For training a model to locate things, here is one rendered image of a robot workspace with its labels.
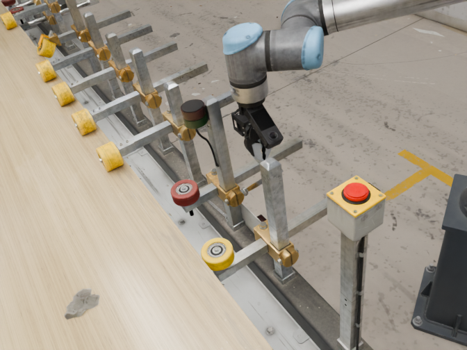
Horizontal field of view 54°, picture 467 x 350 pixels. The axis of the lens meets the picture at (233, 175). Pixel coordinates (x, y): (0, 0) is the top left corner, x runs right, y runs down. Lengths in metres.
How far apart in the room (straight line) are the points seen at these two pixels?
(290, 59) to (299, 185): 1.60
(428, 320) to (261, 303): 0.89
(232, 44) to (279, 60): 0.11
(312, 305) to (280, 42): 0.68
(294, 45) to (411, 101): 2.23
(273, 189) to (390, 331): 1.15
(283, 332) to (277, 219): 0.35
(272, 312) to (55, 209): 0.69
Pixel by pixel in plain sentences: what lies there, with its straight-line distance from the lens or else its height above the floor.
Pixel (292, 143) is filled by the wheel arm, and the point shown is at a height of 0.86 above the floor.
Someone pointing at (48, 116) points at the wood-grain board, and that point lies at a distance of 1.88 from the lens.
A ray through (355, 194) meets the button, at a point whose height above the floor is 1.23.
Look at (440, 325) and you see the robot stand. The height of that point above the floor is 0.03.
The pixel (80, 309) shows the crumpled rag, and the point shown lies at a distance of 1.16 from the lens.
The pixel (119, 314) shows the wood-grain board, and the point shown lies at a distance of 1.12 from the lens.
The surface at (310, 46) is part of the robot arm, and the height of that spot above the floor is 1.32.
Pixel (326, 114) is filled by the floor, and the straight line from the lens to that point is 3.08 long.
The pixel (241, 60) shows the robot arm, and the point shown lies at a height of 1.30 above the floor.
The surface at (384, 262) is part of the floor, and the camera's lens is 2.25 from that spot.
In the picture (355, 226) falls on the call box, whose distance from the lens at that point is 0.79.
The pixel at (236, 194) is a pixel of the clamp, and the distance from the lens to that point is 1.33.
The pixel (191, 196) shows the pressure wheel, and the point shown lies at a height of 0.90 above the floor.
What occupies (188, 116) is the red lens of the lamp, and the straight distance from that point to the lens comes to 1.14.
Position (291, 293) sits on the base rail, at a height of 0.70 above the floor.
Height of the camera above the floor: 1.79
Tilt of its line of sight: 42 degrees down
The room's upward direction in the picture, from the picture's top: 11 degrees counter-clockwise
